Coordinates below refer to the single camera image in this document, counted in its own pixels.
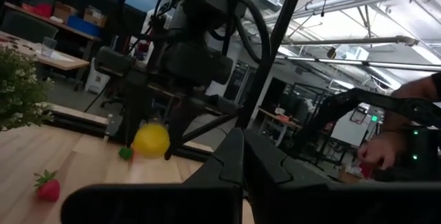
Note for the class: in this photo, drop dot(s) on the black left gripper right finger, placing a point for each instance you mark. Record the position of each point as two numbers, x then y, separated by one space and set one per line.
327 203

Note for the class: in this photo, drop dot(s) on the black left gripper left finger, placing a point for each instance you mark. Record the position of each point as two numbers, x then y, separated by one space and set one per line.
155 203

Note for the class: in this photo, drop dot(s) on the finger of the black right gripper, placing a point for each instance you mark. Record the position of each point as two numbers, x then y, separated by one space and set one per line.
136 107
181 113

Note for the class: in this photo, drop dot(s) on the yellow toy lemon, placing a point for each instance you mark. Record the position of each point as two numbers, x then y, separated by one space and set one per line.
151 141

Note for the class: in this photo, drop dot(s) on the orange toy carrot green top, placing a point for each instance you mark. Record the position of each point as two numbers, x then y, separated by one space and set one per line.
125 153

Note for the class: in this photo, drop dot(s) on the red toy strawberry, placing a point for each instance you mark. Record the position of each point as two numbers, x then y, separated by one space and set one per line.
49 189

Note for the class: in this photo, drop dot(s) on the person's forearm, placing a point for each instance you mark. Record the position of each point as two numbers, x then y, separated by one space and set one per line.
417 88

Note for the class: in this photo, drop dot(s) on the white floor bin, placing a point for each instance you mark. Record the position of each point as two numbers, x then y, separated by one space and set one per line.
96 79

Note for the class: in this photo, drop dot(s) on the white cabinet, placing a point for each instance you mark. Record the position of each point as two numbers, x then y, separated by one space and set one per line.
348 131

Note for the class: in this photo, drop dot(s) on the person's hand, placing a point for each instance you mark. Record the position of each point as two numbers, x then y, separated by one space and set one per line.
382 148

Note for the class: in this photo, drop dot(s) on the wooden desk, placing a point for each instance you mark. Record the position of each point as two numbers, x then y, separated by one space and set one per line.
65 62

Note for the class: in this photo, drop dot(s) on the blue storage bin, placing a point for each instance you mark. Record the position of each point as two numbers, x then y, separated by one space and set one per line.
82 27

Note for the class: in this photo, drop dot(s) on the cardboard box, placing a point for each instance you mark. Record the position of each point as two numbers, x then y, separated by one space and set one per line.
64 12
94 17

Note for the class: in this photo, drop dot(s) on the clear plastic cup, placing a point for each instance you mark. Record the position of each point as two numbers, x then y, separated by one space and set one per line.
49 48

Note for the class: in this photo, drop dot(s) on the artificial potted plant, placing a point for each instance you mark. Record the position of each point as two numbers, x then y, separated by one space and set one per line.
20 89

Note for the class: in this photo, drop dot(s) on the red storage box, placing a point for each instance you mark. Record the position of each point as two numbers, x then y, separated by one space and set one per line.
38 10

